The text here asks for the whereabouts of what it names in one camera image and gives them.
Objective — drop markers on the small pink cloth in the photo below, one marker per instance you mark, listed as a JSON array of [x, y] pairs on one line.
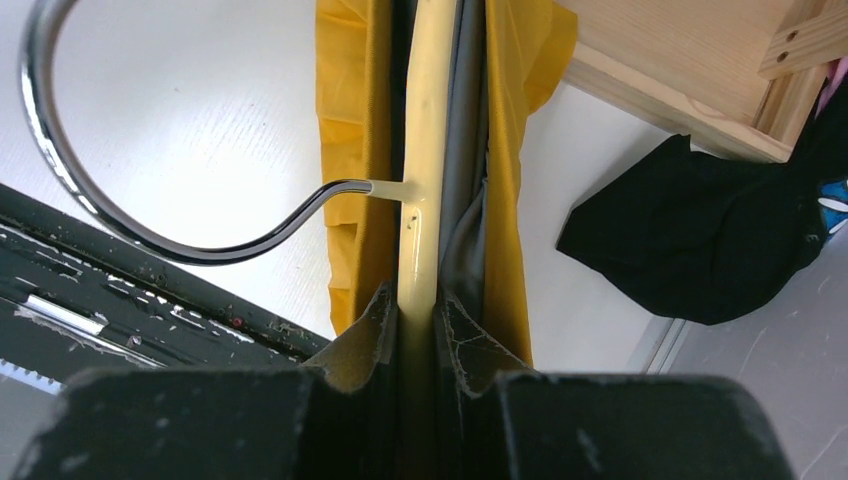
[[834, 79]]

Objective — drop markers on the yellow skirt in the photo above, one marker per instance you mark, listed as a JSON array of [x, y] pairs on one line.
[[361, 54]]

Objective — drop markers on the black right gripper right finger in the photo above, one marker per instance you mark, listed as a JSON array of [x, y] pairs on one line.
[[498, 418]]

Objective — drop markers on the black cloth on table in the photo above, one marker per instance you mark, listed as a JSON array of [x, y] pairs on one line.
[[688, 235]]

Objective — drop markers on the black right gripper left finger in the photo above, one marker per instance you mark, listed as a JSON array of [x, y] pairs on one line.
[[332, 417]]

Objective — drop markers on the grey slotted cable duct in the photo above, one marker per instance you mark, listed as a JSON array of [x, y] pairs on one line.
[[30, 378]]

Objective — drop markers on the cream hanger of yellow skirt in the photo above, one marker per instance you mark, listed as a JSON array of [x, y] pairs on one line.
[[419, 193]]

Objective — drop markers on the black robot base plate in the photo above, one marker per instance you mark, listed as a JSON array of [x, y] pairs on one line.
[[73, 296]]

